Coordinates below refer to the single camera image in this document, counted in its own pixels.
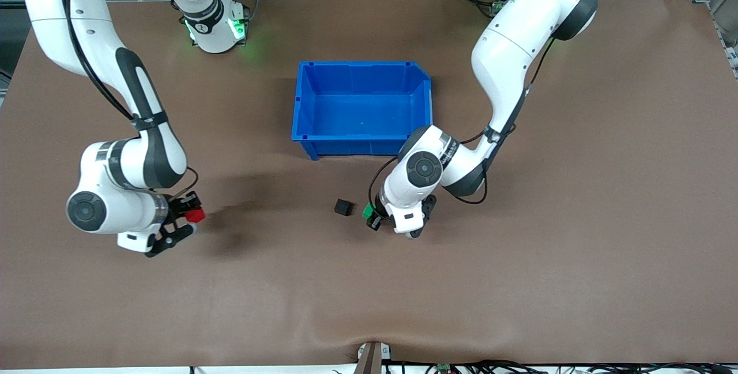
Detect blue plastic storage bin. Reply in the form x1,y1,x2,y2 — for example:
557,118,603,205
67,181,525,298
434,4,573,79
291,61,434,161

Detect brown table mat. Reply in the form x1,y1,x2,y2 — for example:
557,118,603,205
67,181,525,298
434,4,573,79
0,0,738,370

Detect aluminium camera post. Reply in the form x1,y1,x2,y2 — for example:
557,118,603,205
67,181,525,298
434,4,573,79
356,341,393,374

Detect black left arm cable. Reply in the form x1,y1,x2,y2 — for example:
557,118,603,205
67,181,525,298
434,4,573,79
369,37,557,207

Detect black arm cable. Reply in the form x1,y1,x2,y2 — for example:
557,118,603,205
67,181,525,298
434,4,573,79
369,37,557,207
58,0,200,202

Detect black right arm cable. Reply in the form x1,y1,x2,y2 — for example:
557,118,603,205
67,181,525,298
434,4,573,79
58,0,200,202

